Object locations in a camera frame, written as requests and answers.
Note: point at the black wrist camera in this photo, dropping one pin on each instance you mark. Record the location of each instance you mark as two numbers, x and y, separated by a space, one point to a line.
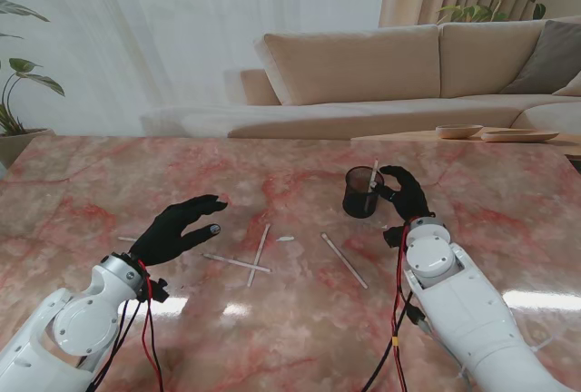
391 236
159 291

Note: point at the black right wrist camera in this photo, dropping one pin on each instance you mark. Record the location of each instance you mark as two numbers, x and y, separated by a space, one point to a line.
391 236

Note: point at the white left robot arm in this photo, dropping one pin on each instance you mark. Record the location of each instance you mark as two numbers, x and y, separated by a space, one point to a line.
77 328

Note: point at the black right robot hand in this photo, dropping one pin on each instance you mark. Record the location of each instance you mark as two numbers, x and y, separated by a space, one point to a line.
408 197

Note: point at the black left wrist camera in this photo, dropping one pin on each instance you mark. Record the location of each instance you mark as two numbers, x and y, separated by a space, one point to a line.
159 291

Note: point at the beige sofa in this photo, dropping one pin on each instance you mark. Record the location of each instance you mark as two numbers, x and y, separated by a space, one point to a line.
354 65

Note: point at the wooden bowl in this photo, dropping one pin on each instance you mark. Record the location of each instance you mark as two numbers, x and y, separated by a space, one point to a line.
458 131

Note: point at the grey sofa cushion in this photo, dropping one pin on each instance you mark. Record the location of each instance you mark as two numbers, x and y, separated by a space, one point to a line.
549 61

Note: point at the beige plant pot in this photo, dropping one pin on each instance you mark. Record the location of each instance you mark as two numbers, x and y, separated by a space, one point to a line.
18 144

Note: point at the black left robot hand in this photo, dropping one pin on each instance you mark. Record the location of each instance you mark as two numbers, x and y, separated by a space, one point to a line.
168 238

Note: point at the large-leaf green plant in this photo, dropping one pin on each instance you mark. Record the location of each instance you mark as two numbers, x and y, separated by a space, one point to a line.
27 76

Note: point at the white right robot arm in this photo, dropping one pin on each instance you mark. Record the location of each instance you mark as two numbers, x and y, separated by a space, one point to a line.
454 310

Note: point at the flat wooden tray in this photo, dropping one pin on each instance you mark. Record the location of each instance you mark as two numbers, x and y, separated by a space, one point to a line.
519 136

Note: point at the white sheer curtain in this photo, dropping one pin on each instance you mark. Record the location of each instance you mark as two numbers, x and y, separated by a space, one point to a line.
181 24

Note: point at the black mesh brush holder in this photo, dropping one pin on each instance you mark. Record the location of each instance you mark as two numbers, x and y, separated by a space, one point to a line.
361 197

